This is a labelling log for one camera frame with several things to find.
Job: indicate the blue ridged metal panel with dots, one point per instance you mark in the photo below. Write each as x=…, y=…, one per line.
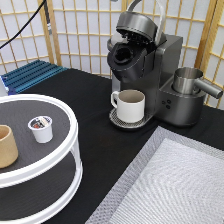
x=29, y=75

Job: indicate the grey woven placemat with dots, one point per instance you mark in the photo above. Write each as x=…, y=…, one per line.
x=172, y=180

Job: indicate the white two-tier round shelf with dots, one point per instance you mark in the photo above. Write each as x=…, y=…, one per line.
x=46, y=176

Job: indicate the wooden shoji screen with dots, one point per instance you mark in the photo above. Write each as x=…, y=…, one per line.
x=74, y=34

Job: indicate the stainless steel milk frother cup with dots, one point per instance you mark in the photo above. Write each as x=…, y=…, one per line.
x=189, y=81

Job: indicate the grey Keurig coffee machine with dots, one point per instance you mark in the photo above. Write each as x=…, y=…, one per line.
x=142, y=57

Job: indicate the white coffee pod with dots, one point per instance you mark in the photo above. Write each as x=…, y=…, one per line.
x=41, y=127

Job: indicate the tan wooden cup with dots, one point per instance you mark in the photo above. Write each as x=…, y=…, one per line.
x=8, y=147

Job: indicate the white ceramic mug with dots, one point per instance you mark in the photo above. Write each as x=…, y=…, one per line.
x=129, y=105

